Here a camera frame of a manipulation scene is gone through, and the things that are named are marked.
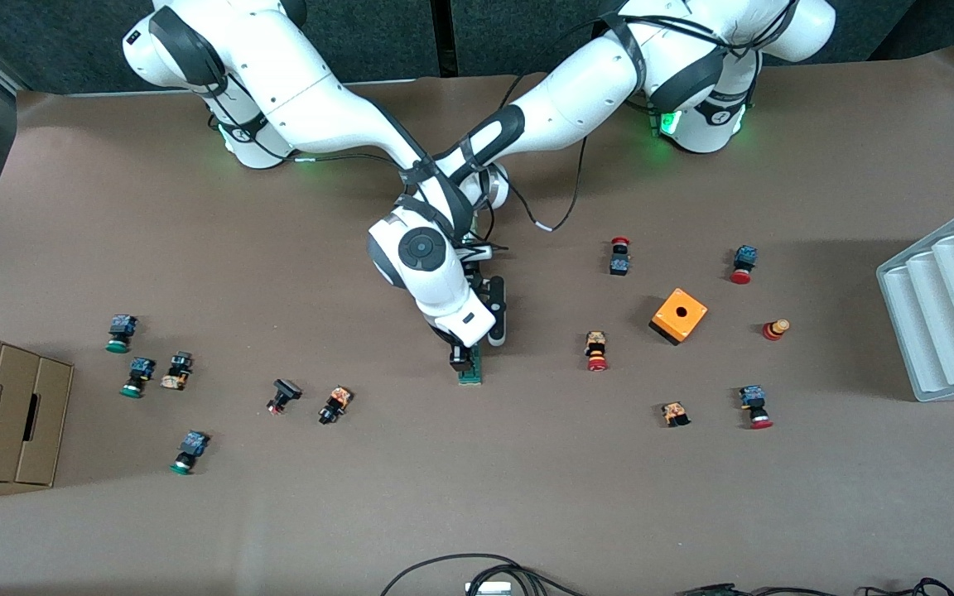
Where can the green load switch white lever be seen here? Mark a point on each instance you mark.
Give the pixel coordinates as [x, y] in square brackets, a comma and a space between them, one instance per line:
[470, 378]

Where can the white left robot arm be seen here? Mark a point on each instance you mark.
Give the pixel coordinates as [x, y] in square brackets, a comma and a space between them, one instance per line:
[576, 91]

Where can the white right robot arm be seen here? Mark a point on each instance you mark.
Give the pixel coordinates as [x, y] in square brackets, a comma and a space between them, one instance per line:
[311, 95]

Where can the black push button orange block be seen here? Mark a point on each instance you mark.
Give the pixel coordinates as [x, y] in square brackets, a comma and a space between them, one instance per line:
[336, 401]

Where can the red button orange block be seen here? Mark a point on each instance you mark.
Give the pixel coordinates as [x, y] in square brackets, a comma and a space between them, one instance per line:
[596, 343]

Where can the red button black block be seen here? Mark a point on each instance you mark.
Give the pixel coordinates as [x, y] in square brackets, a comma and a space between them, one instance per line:
[619, 263]

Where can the orange contact block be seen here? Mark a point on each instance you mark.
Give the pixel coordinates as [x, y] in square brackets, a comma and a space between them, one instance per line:
[675, 411]

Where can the red mushroom button blue block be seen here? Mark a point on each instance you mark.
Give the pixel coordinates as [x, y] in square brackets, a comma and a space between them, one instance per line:
[752, 397]
[744, 257]

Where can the green mushroom push button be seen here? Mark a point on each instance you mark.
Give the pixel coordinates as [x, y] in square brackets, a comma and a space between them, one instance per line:
[139, 371]
[192, 445]
[121, 327]

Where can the small red yellow button head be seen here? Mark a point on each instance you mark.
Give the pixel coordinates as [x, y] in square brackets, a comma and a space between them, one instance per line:
[773, 331]

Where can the grey ribbed plastic tray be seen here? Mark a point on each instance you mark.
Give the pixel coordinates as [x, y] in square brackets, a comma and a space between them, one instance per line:
[941, 314]

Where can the black square-head switch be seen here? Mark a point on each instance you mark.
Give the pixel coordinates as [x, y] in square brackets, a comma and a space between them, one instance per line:
[285, 389]

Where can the orange button enclosure box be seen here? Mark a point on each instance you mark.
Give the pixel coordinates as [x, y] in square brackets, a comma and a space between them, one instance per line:
[667, 319]

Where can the black vertical post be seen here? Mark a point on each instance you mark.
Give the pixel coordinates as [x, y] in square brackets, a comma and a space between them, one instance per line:
[444, 33]

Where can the black selector switch orange block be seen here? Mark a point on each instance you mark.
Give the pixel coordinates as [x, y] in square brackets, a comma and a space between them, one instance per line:
[177, 372]

